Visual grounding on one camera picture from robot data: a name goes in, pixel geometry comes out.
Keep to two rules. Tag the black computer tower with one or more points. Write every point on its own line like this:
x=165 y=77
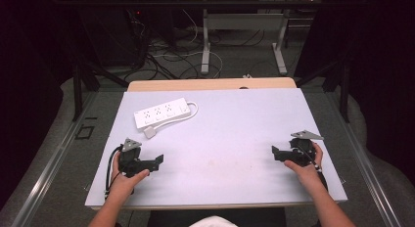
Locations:
x=111 y=34

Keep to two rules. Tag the person's right hand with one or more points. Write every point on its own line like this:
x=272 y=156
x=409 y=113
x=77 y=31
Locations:
x=305 y=173

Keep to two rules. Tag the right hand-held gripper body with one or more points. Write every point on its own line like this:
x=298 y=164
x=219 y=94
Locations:
x=303 y=152

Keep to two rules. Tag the white table board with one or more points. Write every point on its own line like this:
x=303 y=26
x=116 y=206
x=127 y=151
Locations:
x=228 y=148

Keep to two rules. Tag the square floor hatch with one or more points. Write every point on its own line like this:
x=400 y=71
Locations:
x=84 y=132

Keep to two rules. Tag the black curtain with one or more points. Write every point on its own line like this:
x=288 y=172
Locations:
x=29 y=73
x=381 y=73

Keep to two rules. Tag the white desk with metal legs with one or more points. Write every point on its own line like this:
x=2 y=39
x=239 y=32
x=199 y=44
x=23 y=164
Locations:
x=241 y=21

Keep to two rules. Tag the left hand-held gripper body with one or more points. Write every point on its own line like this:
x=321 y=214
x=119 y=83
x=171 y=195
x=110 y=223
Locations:
x=129 y=157

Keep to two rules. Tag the person's left hand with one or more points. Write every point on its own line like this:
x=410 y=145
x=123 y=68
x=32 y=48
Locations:
x=125 y=184

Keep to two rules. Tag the white power strip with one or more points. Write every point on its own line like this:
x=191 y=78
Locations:
x=161 y=112

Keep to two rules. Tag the person's dark clothing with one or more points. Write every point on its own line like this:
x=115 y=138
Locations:
x=169 y=218

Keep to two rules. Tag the person's white clothing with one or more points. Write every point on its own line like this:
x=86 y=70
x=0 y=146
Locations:
x=213 y=221

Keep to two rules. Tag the black metal stand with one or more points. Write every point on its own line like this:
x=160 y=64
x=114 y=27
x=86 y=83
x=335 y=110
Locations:
x=78 y=90
x=342 y=86

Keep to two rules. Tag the aluminium floor rail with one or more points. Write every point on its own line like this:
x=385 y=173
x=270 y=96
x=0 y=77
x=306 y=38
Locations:
x=49 y=168
x=365 y=168

